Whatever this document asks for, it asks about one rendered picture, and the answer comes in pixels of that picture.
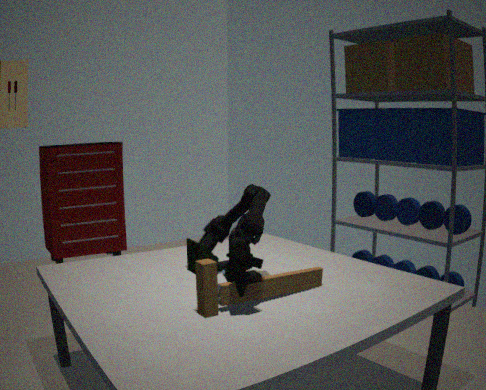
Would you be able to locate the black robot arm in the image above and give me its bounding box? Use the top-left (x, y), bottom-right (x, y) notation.
top-left (199, 184), bottom-right (271, 269)

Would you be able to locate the wooden post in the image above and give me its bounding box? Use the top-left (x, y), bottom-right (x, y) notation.
top-left (195, 259), bottom-right (219, 318)

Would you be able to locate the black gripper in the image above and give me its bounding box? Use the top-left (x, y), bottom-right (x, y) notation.
top-left (217, 251), bottom-right (262, 298)

